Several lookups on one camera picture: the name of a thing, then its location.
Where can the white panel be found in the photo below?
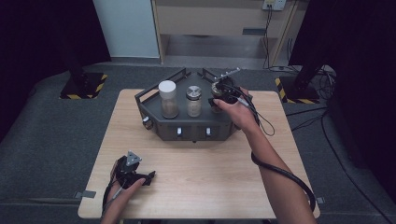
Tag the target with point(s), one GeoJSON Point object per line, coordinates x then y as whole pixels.
{"type": "Point", "coordinates": [127, 28]}

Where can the shiny lid brown spice jar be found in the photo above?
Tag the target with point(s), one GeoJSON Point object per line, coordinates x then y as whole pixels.
{"type": "Point", "coordinates": [215, 90]}

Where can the white lid spice jar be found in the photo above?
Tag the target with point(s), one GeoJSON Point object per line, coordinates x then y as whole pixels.
{"type": "Point", "coordinates": [168, 99]}

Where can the grey felt cover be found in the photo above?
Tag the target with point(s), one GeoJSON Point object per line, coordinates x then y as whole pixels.
{"type": "Point", "coordinates": [46, 155]}

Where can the white power outlet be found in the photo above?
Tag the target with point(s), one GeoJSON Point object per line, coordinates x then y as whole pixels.
{"type": "Point", "coordinates": [274, 4]}

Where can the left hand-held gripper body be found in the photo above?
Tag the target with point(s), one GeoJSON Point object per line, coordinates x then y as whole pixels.
{"type": "Point", "coordinates": [127, 171]}

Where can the black curtain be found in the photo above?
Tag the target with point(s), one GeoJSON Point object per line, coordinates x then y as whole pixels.
{"type": "Point", "coordinates": [37, 37]}
{"type": "Point", "coordinates": [361, 46]}

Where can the person's left hand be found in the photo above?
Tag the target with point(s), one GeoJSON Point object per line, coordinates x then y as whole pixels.
{"type": "Point", "coordinates": [116, 202]}

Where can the grey tape piece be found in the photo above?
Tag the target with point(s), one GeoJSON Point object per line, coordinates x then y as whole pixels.
{"type": "Point", "coordinates": [84, 194]}
{"type": "Point", "coordinates": [320, 200]}

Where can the silver lid spice jar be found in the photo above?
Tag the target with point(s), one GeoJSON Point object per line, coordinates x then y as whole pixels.
{"type": "Point", "coordinates": [194, 102]}

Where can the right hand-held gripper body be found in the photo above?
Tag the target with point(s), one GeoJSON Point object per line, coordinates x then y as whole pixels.
{"type": "Point", "coordinates": [229, 91]}

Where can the black stand with striped base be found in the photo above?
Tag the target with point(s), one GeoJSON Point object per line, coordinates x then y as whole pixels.
{"type": "Point", "coordinates": [300, 91]}
{"type": "Point", "coordinates": [84, 87]}

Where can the person's right hand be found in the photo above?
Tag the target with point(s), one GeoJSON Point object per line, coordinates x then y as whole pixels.
{"type": "Point", "coordinates": [243, 115]}

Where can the dark grey corner rack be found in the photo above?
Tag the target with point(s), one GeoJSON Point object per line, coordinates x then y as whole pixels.
{"type": "Point", "coordinates": [186, 124]}

